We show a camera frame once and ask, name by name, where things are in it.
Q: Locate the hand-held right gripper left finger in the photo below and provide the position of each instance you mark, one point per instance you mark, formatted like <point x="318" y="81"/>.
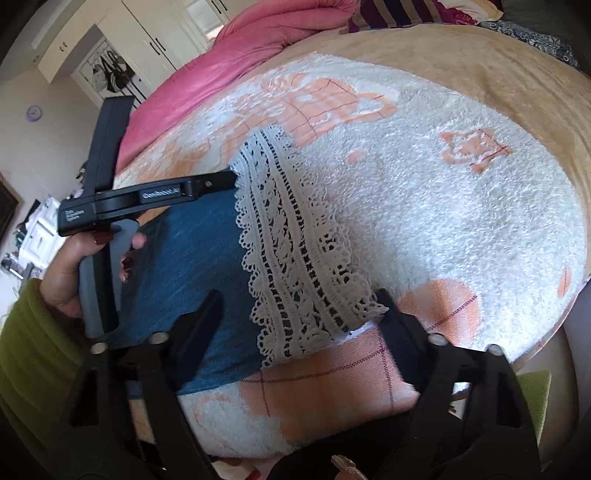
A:
<point x="198" y="341"/>

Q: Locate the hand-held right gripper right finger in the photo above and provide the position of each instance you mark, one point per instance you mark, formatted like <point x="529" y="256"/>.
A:
<point x="401" y="337"/>

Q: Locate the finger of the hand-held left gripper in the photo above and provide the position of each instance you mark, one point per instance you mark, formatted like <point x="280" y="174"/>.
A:
<point x="212" y="182"/>

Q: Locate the blue denim pants lace hem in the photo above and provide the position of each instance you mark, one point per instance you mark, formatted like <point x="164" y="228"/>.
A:
<point x="184" y="258"/>

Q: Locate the person's left hand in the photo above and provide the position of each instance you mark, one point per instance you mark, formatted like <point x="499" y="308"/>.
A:
<point x="62" y="281"/>

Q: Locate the white drawer cabinet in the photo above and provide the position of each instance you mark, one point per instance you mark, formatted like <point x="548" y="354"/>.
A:
<point x="39" y="235"/>

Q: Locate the pink duvet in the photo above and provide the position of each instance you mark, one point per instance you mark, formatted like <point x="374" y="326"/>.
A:
<point x="207" y="78"/>

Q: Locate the cream blanket orange print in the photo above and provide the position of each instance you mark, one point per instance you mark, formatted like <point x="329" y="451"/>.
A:
<point x="415" y="221"/>

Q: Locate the hanging bags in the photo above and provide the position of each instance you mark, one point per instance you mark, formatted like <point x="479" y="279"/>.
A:
<point x="111" y="69"/>

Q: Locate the brown slipper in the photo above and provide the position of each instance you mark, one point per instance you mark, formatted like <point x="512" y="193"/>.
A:
<point x="347" y="464"/>

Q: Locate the light green cloth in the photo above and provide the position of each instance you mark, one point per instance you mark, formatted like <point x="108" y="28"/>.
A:
<point x="533" y="397"/>

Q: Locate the white wardrobe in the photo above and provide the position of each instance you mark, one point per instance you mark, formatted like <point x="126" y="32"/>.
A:
<point x="152" y="27"/>

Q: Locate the cream bed base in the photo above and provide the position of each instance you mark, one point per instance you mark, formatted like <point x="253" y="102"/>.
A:
<point x="561" y="392"/>

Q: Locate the purple striped pillow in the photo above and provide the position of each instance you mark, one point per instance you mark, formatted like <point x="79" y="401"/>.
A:
<point x="397" y="11"/>

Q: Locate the beige bed sheet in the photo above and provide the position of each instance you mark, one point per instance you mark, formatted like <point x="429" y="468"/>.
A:
<point x="461" y="60"/>

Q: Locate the cream pillow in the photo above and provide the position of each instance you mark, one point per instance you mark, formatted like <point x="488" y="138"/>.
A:
<point x="480" y="9"/>

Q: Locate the dark floral pillow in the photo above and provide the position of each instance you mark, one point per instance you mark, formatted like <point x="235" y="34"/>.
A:
<point x="540" y="44"/>

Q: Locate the grey headboard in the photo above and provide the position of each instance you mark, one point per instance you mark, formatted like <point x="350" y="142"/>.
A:
<point x="554" y="18"/>

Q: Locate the purple wall clock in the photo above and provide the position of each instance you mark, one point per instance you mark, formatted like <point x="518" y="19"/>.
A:
<point x="33" y="112"/>

